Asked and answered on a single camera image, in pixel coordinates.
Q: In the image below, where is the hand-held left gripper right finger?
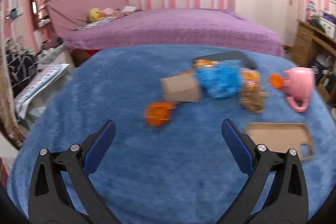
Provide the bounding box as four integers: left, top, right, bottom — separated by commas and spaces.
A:
221, 119, 309, 224

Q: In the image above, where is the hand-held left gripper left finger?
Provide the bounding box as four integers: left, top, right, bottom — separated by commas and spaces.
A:
28, 119, 122, 224

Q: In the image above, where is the brown paper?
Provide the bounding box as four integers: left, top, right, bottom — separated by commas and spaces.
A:
239, 89, 267, 114

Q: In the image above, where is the blue plastic bag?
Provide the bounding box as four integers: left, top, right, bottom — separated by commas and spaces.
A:
196, 60, 242, 100

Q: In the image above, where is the small orange peel piece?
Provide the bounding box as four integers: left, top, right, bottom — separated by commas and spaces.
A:
269, 74, 285, 89

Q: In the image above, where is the cardboard tube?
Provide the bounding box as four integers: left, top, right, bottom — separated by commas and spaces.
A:
160, 74, 202, 104

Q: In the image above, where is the tan phone case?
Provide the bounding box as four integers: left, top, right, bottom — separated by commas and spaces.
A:
245, 122, 315, 161

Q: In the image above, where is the blue knit blanket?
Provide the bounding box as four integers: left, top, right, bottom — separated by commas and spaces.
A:
7, 45, 336, 224

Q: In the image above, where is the white dotted board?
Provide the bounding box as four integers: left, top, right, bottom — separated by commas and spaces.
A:
14, 63, 72, 119

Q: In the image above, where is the pink steel-lined mug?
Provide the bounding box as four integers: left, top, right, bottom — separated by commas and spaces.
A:
282, 68, 315, 113

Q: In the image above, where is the black phone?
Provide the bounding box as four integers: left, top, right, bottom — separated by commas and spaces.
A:
197, 51, 259, 69

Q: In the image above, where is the floral curtain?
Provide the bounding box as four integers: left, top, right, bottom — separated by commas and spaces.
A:
0, 93, 29, 151

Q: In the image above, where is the black gift bag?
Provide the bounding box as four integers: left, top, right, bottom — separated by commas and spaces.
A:
311, 60, 326, 75

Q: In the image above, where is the black patterned bag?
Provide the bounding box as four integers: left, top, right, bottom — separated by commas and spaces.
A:
5, 49, 38, 97

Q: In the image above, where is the wooden desk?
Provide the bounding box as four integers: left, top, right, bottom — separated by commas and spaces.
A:
291, 20, 336, 104

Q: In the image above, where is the small white fan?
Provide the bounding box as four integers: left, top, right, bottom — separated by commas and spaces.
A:
316, 55, 334, 67

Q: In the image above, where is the yellow duck plush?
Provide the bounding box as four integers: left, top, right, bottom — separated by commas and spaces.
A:
88, 8, 105, 23

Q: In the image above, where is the purple dotted bed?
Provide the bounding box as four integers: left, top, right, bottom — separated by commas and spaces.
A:
63, 8, 285, 59

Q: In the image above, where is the pile of clothes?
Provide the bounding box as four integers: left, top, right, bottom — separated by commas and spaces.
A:
113, 6, 141, 17

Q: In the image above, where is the pink covered headboard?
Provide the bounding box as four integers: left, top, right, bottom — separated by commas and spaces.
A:
46, 0, 129, 38

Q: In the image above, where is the dark green cloth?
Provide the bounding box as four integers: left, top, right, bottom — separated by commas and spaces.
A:
311, 15, 326, 30

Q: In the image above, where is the white storage box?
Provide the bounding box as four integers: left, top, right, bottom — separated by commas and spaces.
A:
322, 18, 336, 38

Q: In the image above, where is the desk lamp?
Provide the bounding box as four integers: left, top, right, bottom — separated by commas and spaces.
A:
306, 1, 318, 22

